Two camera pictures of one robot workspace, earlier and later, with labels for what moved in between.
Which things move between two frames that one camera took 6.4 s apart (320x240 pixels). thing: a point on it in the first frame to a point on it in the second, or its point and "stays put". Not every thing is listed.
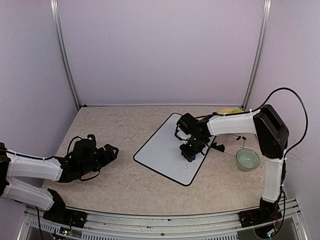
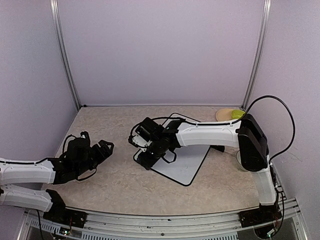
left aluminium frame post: [56, 17] stays put
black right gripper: [189, 153] to [148, 161]
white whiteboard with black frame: [161, 152] stays put
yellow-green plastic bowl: [237, 111] stays put
